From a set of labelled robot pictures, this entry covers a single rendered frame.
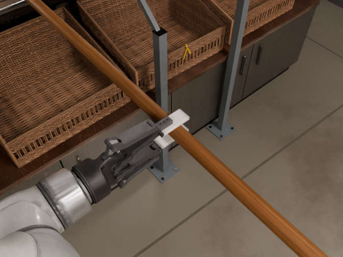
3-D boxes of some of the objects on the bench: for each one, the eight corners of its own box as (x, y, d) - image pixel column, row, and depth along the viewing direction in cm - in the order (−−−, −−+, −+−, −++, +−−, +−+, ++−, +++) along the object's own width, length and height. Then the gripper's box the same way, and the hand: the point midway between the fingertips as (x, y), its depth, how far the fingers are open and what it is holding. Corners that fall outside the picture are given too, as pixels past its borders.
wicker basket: (-31, 104, 156) (-63, 55, 135) (76, 52, 180) (63, 3, 159) (18, 171, 133) (-11, 125, 112) (133, 101, 157) (127, 53, 136)
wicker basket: (84, 48, 183) (73, -1, 161) (167, 10, 205) (166, -36, 184) (138, 98, 159) (132, 50, 137) (224, 50, 181) (231, 2, 160)
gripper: (58, 146, 55) (172, 80, 64) (79, 195, 67) (172, 133, 77) (83, 176, 51) (200, 102, 61) (100, 223, 63) (195, 154, 73)
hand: (171, 128), depth 67 cm, fingers closed on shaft, 3 cm apart
